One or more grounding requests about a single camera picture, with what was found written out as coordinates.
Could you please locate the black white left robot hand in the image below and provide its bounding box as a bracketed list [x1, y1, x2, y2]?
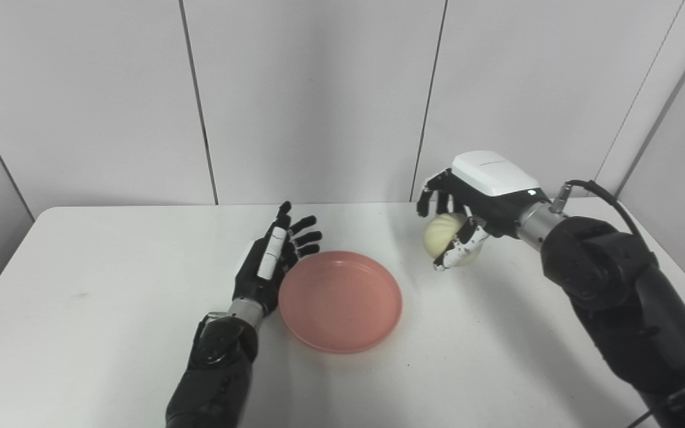
[232, 201, 323, 316]

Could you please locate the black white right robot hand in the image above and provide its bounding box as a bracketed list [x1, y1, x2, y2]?
[416, 150, 548, 272]

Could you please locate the cream steamed bun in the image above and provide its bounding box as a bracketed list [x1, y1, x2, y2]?
[425, 213, 483, 267]

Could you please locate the pink round plate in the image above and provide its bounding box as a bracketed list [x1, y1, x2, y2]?
[278, 250, 403, 355]

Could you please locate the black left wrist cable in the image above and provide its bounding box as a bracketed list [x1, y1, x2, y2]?
[196, 313, 228, 348]

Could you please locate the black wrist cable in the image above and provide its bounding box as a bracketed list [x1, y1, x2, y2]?
[551, 180, 652, 250]
[196, 313, 228, 348]

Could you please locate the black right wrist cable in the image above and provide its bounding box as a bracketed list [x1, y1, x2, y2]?
[551, 180, 652, 250]

